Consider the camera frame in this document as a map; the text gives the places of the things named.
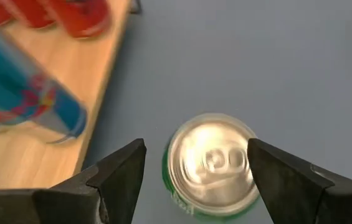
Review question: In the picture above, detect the green Sprite can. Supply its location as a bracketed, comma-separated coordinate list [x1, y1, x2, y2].
[162, 112, 261, 223]

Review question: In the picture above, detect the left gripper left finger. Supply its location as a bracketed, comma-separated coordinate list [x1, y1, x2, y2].
[0, 138, 148, 224]

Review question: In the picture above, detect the blue silver Red Bull can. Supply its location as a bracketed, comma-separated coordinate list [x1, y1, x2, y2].
[0, 9, 88, 144]

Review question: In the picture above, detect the grey-blue table mat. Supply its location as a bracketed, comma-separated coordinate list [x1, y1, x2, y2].
[82, 0, 352, 224]

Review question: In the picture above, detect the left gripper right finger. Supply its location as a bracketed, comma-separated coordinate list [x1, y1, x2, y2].
[247, 138, 352, 224]

